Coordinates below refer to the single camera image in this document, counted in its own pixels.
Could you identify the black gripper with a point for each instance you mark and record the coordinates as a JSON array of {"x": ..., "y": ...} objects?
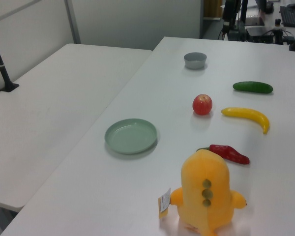
[{"x": 229, "y": 9}]

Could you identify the red apple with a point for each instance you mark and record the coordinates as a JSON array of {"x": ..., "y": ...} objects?
[{"x": 202, "y": 104}]

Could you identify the small grey bowl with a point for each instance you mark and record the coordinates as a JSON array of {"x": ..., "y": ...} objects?
[{"x": 195, "y": 61}]

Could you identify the black vertical pole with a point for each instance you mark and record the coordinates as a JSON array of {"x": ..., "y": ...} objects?
[{"x": 244, "y": 19}]

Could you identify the yellow wooden cabinet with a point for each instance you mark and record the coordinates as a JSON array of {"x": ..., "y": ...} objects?
[{"x": 212, "y": 8}]

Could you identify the dark electronics box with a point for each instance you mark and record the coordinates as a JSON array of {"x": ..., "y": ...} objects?
[{"x": 259, "y": 34}]

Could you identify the black keyboard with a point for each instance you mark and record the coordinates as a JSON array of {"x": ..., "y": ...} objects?
[{"x": 289, "y": 16}]

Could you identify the green cucumber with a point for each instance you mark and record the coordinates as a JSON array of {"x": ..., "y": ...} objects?
[{"x": 252, "y": 87}]

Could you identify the yellow banana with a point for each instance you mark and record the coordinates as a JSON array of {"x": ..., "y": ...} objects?
[{"x": 253, "y": 115}]

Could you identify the red chili pepper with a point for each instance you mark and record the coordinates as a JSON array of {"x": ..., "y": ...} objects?
[{"x": 229, "y": 153}]

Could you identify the light green plate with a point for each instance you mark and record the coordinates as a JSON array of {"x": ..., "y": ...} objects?
[{"x": 130, "y": 136}]

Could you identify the yellow plush toy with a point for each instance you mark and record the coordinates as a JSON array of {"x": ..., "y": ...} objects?
[{"x": 206, "y": 186}]

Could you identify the white side table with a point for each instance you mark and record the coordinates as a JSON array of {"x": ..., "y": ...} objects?
[{"x": 51, "y": 103}]

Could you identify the black pole with base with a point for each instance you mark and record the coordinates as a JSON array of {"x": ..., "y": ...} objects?
[{"x": 1, "y": 66}]

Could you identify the grey partition frame post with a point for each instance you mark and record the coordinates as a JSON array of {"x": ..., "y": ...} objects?
[{"x": 72, "y": 22}]

